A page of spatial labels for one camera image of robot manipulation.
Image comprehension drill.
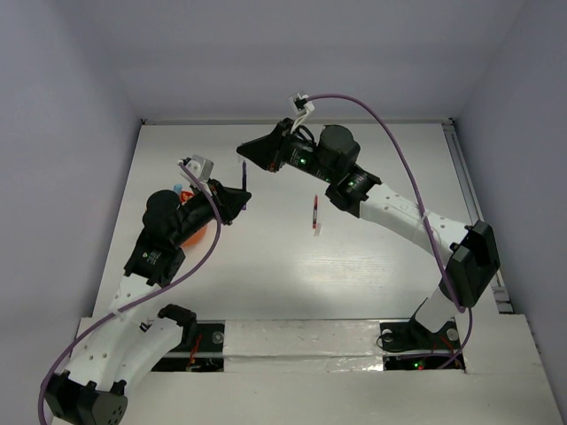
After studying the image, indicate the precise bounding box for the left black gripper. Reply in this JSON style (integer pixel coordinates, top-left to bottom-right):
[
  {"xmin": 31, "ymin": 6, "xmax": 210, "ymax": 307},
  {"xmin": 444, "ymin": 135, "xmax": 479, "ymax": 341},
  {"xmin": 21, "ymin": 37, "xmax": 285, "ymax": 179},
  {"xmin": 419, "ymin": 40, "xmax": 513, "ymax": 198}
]
[{"xmin": 171, "ymin": 177, "xmax": 250, "ymax": 245}]

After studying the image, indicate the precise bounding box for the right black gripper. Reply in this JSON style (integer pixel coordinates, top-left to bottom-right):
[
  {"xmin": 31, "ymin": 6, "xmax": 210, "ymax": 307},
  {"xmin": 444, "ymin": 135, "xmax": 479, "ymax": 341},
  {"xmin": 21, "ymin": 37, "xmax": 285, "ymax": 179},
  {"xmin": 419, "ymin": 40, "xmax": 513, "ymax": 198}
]
[{"xmin": 237, "ymin": 117, "xmax": 337, "ymax": 184}]

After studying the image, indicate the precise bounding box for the purple gel pen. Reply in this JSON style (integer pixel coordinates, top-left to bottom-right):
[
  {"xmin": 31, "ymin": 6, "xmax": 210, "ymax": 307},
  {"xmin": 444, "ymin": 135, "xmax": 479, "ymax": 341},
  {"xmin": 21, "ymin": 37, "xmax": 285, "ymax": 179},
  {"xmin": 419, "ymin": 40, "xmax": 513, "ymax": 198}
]
[{"xmin": 242, "ymin": 160, "xmax": 247, "ymax": 211}]

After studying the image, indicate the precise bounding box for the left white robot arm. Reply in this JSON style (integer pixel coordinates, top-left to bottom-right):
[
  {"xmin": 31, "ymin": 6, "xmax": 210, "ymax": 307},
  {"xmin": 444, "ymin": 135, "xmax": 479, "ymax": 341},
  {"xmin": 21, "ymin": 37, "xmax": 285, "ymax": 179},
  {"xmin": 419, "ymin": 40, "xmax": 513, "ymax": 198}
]
[{"xmin": 41, "ymin": 179, "xmax": 252, "ymax": 424}]

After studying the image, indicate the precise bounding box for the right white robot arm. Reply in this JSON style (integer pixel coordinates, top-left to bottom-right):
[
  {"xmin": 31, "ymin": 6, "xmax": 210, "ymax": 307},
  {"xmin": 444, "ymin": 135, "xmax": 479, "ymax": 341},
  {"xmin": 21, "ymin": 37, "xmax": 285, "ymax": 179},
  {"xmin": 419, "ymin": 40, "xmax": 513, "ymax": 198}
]
[{"xmin": 237, "ymin": 119, "xmax": 501, "ymax": 347}]

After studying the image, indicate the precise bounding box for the orange pen holder cup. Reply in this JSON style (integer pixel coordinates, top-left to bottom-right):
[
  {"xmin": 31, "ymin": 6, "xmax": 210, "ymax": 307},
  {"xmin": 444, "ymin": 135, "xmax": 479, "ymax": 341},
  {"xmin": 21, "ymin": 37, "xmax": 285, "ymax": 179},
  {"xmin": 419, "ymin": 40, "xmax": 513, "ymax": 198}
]
[{"xmin": 180, "ymin": 190, "xmax": 208, "ymax": 249}]

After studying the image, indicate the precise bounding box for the red gel pen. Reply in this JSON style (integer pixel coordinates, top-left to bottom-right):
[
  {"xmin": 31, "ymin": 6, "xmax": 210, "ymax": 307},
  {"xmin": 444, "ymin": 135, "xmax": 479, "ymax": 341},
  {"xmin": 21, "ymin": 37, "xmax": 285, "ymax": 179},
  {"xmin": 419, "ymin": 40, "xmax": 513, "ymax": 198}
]
[{"xmin": 312, "ymin": 195, "xmax": 319, "ymax": 230}]

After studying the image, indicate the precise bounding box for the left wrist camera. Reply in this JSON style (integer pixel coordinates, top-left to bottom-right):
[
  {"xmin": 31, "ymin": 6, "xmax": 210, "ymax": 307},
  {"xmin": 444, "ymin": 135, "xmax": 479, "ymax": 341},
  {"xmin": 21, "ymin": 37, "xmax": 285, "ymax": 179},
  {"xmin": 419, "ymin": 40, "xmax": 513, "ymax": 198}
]
[{"xmin": 178, "ymin": 155, "xmax": 214, "ymax": 183}]

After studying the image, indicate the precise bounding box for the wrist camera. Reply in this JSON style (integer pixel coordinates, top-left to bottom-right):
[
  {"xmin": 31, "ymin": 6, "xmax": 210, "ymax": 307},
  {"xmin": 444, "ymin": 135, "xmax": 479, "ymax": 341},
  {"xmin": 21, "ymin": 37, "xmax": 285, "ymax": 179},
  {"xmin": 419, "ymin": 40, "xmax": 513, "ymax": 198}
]
[
  {"xmin": 178, "ymin": 155, "xmax": 214, "ymax": 183},
  {"xmin": 290, "ymin": 92, "xmax": 315, "ymax": 133}
]

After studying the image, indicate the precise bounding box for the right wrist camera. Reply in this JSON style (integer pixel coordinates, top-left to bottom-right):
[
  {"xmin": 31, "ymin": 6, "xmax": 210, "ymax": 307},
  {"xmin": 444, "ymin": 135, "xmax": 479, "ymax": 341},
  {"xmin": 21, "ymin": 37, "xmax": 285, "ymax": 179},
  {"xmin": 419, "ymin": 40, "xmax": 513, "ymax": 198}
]
[{"xmin": 290, "ymin": 92, "xmax": 315, "ymax": 133}]

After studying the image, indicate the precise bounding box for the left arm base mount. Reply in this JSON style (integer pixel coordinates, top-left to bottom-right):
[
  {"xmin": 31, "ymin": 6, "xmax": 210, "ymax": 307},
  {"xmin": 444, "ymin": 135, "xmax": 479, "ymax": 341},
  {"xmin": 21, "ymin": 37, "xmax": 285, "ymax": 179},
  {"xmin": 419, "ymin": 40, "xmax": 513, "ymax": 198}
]
[{"xmin": 152, "ymin": 321, "xmax": 225, "ymax": 373}]

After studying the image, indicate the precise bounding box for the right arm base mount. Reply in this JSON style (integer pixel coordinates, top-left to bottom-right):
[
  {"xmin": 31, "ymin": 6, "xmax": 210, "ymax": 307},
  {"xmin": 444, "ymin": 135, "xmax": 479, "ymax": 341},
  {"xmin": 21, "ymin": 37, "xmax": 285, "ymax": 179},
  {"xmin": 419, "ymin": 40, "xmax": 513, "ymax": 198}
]
[{"xmin": 376, "ymin": 320, "xmax": 465, "ymax": 371}]

